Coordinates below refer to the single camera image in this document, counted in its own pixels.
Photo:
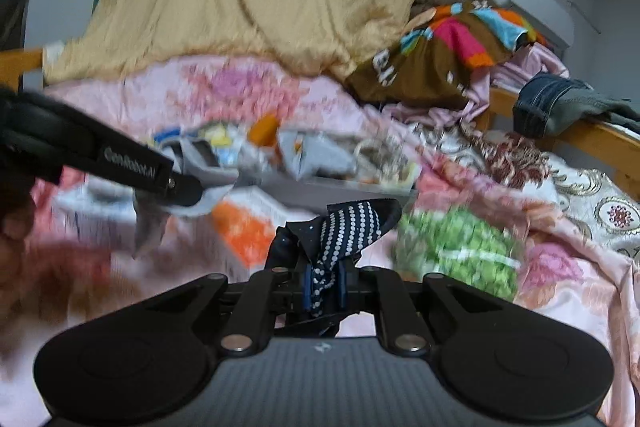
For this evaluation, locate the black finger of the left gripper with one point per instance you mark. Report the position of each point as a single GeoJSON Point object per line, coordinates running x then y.
{"type": "Point", "coordinates": [184, 190]}

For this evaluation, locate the white brocade patterned blanket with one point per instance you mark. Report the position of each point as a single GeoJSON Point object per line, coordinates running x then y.
{"type": "Point", "coordinates": [601, 209]}

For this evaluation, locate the black dotted sock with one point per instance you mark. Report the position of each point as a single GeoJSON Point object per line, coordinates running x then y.
{"type": "Point", "coordinates": [321, 253]}

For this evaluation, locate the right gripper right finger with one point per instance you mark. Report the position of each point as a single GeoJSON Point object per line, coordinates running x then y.
{"type": "Point", "coordinates": [382, 293]}

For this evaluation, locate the grey face mask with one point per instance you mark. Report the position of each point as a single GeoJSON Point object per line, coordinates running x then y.
{"type": "Point", "coordinates": [305, 155]}

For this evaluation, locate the colourful brown patchwork cloth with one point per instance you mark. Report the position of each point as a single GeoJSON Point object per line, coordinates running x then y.
{"type": "Point", "coordinates": [432, 65]}

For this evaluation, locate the grey tray with cartoon towel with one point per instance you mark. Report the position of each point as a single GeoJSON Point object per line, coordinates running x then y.
{"type": "Point", "coordinates": [262, 167]}

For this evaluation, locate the white air conditioner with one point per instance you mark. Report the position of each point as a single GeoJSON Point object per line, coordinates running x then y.
{"type": "Point", "coordinates": [548, 16]}

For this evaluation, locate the pink floral bedsheet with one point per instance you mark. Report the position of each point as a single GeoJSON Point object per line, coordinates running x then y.
{"type": "Point", "coordinates": [73, 272]}

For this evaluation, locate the orange white medicine box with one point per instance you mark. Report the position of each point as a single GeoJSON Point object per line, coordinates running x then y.
{"type": "Point", "coordinates": [248, 226]}

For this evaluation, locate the grey cloth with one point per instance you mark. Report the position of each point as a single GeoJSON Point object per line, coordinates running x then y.
{"type": "Point", "coordinates": [194, 157]}

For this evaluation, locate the mauve pink garment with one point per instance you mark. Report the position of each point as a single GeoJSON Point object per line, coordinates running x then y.
{"type": "Point", "coordinates": [512, 75]}

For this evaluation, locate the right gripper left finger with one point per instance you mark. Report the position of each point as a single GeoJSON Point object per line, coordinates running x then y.
{"type": "Point", "coordinates": [256, 305]}

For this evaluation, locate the person's left hand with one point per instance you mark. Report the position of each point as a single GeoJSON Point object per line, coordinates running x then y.
{"type": "Point", "coordinates": [16, 225]}

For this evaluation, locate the striped pastel towel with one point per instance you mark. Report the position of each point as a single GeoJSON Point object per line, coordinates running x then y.
{"type": "Point", "coordinates": [405, 171]}

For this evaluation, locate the wooden bed frame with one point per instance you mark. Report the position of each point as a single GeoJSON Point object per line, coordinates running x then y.
{"type": "Point", "coordinates": [616, 149]}

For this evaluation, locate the blue denim jeans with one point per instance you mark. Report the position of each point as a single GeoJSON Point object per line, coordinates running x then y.
{"type": "Point", "coordinates": [548, 105]}

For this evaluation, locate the beige drawstring linen pouch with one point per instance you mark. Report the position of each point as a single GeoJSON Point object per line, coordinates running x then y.
{"type": "Point", "coordinates": [385, 160]}

